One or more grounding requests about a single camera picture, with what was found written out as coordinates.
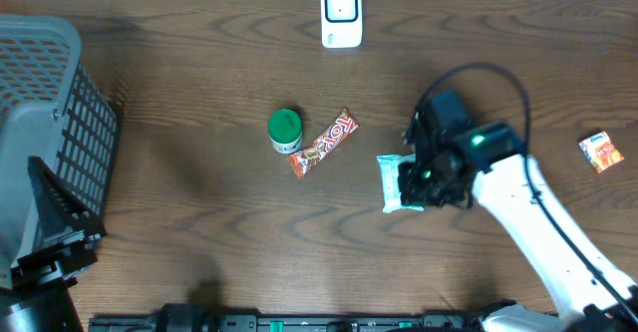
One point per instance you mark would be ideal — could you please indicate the grey plastic mesh basket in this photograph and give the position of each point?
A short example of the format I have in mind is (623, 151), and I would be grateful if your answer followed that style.
(51, 109)

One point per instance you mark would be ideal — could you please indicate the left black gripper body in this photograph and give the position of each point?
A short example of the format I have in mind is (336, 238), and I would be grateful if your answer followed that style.
(70, 233)

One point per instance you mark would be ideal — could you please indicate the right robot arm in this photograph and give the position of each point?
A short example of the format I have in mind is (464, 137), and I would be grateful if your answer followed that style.
(588, 291)

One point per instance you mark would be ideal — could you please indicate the green lid white jar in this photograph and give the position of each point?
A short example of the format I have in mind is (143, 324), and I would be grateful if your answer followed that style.
(285, 131)

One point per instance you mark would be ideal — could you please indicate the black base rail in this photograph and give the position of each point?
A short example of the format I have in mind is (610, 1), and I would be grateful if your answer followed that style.
(191, 318)

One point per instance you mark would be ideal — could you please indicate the orange chocolate bar wrapper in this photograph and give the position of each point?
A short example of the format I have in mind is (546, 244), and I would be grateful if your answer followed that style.
(306, 159)

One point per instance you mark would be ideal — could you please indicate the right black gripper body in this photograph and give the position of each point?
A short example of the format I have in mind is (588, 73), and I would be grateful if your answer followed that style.
(429, 181)

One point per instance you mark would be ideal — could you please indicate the light blue wet wipes pack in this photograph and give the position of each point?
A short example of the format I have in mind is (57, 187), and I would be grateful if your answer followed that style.
(389, 171)

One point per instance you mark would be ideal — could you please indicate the orange Kleenex tissue pack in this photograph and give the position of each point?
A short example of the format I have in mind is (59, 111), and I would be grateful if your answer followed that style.
(600, 151)

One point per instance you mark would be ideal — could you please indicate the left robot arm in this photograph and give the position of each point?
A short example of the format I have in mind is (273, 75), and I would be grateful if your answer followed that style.
(38, 298)

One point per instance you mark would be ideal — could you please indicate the white barcode scanner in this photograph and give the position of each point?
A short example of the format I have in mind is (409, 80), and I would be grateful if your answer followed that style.
(341, 23)

